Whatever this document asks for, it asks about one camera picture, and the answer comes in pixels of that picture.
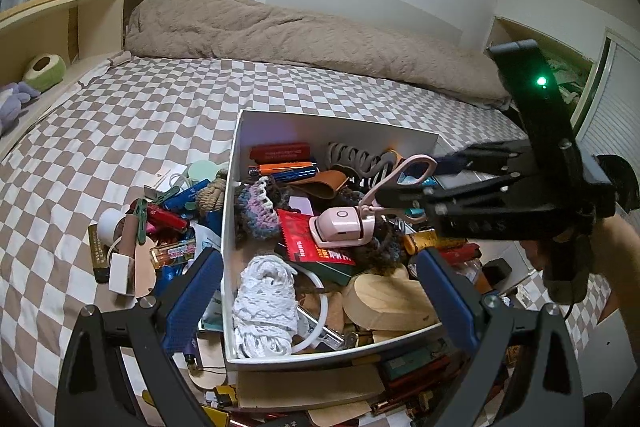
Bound round wooden disc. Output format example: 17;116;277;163
132;244;161;298

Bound green flat box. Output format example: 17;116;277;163
385;347;451;378

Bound white lace trim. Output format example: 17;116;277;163
232;254;301;358

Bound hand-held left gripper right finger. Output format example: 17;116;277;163
415;248;583;427

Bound green clip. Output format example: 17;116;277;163
130;199;151;243

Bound red rectangular case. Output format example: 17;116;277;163
249;143;311;164

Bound pink scissors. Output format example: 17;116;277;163
309;154;439;253

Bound beige quilt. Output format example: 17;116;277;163
124;0;511;110

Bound person's right hand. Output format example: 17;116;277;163
520;238;548;272

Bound small perfume bottle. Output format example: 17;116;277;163
150;239;197;269

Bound brown cylinder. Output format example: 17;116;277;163
122;214;143;258

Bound wooden bedside shelf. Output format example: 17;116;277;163
0;0;153;158

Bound mint round case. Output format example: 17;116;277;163
187;159;221;182

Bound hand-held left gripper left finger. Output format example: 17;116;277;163
54;247;224;427

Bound white charger plug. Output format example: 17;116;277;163
108;253;136;295

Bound white cardboard box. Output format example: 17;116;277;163
222;108;546;373

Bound checkered bed sheet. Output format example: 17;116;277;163
0;54;640;427

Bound flat wooden board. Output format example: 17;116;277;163
235;362;386;410

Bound purple plush toy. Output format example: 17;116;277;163
0;82;41;132

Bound wardrobe niche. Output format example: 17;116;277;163
492;17;596;108

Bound wooden oval hairbrush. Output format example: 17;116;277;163
345;274;441;333

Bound small white cup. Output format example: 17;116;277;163
97;209;126;240

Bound small black block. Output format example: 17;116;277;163
482;257;511;288

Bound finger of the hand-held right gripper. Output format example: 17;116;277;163
432;141;538;180
374;174;556;240

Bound white slatted door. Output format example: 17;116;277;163
575;37;640;158

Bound white plastic ring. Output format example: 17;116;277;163
290;267;331;353

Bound purple crochet piece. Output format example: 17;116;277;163
235;177;286;248

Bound person's right forearm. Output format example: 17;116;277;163
590;211;640;325

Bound orange pen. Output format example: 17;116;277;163
248;162;318;175

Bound beige rope ball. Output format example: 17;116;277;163
196;179;231;215

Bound black hair claw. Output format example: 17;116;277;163
327;142;396;188

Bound red printed packet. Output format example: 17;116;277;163
276;208;357;283

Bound green plush toy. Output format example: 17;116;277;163
22;54;67;92

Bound red tube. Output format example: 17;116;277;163
147;206;188;230

